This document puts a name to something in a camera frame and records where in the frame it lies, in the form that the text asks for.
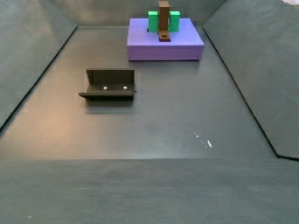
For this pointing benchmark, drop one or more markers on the purple base board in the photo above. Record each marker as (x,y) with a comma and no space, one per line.
(144,47)

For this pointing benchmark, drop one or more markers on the green block left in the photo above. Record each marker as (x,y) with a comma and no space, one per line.
(152,21)

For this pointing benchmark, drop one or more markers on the green block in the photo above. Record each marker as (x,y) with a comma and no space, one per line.
(152,21)
(173,21)

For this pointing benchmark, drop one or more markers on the green block right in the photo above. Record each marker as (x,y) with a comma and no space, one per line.
(173,21)

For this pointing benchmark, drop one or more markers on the brown upright block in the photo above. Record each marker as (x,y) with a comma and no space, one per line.
(163,21)

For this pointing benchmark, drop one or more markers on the black angle bracket holder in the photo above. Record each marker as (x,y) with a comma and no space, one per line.
(109,84)

